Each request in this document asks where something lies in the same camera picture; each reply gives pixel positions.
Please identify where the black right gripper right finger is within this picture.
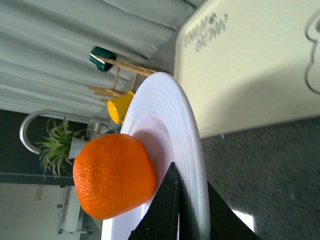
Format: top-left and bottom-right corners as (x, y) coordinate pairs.
(207, 181), (261, 240)

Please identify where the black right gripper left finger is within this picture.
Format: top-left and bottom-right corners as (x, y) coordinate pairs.
(129, 162), (180, 240)

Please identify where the orange fruit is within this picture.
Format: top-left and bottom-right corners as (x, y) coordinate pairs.
(73, 133), (157, 220)

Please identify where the white round plate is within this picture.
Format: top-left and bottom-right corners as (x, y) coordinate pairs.
(100, 71), (211, 240)

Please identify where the silver curved faucet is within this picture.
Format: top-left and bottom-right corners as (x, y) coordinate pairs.
(19, 110), (111, 157)

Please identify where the yellow mug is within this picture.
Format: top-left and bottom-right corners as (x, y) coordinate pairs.
(106, 91), (135, 124)

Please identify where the green potted plant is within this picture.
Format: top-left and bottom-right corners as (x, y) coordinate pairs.
(35, 118), (85, 179)

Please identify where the wooden dish rack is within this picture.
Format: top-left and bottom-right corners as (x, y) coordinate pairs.
(85, 55), (158, 103)

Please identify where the beige bear tray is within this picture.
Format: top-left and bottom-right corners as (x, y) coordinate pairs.
(174, 0), (320, 138)

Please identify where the dark green mug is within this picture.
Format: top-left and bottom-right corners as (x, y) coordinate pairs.
(88, 46), (117, 73)

